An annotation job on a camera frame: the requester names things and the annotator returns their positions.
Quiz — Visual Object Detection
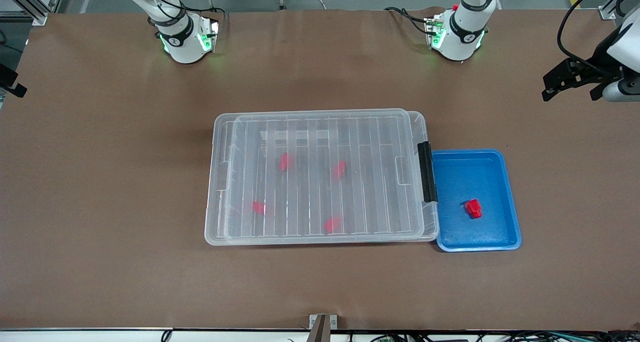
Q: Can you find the black left arm base cable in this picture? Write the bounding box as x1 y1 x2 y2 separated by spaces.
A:
384 7 437 35

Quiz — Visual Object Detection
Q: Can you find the clear plastic storage box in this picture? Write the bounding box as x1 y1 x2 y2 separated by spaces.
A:
222 110 440 243

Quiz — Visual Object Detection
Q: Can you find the black arm base cable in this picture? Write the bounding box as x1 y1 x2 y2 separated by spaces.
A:
384 7 437 35
141 0 228 32

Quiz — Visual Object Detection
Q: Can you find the black box latch handle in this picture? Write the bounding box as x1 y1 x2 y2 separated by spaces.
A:
418 142 439 203

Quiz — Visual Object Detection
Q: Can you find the black right arm base cable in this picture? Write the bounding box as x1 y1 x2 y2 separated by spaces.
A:
141 0 228 32

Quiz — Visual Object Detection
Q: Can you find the aluminium frame profile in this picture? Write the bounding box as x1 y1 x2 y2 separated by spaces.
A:
0 0 69 26
599 0 640 20

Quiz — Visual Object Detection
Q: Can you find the blue plastic tray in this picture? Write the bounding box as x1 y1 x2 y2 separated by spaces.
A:
431 149 522 252

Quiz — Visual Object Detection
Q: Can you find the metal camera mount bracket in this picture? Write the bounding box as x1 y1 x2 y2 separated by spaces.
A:
309 314 339 342

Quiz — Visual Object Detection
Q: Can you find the clear plastic box lid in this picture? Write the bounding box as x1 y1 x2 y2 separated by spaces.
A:
205 108 426 246

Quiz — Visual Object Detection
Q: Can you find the cable bundle under table edge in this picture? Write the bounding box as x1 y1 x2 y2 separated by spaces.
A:
345 330 640 342

